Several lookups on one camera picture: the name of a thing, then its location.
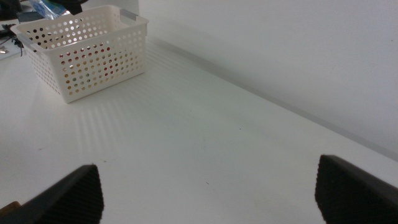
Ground clear water bottle blue cap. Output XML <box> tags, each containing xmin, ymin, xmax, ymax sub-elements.
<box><xmin>29</xmin><ymin>0</ymin><xmax>72</xmax><ymax>21</ymax></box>

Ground tangled black cables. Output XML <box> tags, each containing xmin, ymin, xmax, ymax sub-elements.
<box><xmin>0</xmin><ymin>23</ymin><xmax>25</xmax><ymax>57</ymax></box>

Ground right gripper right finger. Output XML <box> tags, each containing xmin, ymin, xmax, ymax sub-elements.
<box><xmin>314</xmin><ymin>154</ymin><xmax>398</xmax><ymax>224</ymax></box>

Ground white perforated plastic basket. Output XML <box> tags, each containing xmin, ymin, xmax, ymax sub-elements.
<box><xmin>10</xmin><ymin>4</ymin><xmax>149</xmax><ymax>105</ymax></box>

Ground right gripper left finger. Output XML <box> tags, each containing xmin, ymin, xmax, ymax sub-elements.
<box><xmin>0</xmin><ymin>164</ymin><xmax>104</xmax><ymax>224</ymax></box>

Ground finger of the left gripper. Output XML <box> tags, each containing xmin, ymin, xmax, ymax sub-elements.
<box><xmin>55</xmin><ymin>0</ymin><xmax>90</xmax><ymax>16</ymax></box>

